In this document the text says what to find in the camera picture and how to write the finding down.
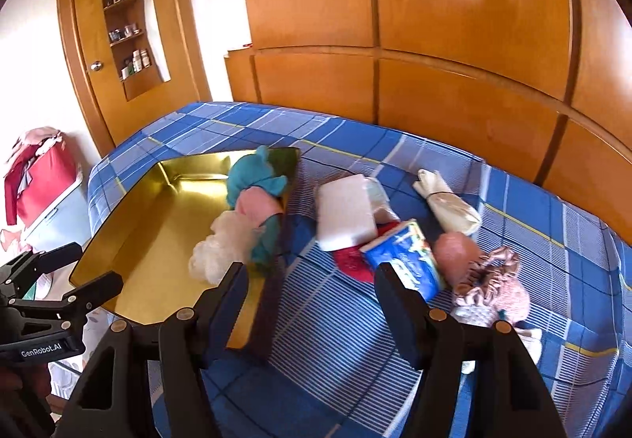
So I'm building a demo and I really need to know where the teal plush toy pink skirt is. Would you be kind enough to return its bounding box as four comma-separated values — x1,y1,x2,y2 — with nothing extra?
227,145,288,266

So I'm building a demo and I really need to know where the red soft item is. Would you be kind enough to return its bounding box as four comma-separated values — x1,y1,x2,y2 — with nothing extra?
332,244,374,284

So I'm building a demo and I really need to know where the white mesh cloth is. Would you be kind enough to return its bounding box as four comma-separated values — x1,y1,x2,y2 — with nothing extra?
462,328,542,375

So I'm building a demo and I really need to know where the gold tray box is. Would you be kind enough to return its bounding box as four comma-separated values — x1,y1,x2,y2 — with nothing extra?
69,147,300,361

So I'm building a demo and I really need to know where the white knit cloth teal trim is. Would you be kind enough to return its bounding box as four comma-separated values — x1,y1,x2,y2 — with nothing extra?
451,305,509,328

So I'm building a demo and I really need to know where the pink knitted cloth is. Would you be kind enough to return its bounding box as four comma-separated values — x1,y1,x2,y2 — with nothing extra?
493,278,530,325

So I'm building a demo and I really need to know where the light blue storage box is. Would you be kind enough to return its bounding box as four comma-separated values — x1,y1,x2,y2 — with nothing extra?
23,169,91,251

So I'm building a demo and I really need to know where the pink satin scrunchie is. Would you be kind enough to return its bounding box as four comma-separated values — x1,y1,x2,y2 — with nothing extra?
452,246,521,306

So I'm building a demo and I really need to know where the blue plaid bed sheet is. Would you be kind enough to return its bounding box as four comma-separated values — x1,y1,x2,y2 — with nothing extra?
88,102,631,437

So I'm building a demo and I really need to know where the pink round puff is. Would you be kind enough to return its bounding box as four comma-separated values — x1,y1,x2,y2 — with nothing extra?
432,231,482,288

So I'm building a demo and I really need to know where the red bag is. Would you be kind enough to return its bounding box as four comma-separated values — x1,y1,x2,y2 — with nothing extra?
3,127,78,227

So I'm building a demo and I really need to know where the blue tempo tissue pack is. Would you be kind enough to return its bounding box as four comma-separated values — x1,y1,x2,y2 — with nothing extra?
360,219,444,301

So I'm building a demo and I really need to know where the cream rolled cloth bag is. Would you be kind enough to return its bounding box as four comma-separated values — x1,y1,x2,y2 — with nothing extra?
412,169,482,236

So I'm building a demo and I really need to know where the white sponge block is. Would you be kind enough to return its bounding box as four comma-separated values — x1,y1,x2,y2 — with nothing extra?
315,174,377,252

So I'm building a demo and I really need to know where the wooden door with shelf niche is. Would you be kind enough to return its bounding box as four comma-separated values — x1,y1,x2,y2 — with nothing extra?
57,0,211,154

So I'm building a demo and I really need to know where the wooden wardrobe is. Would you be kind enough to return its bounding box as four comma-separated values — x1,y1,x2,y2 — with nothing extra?
226,0,631,238

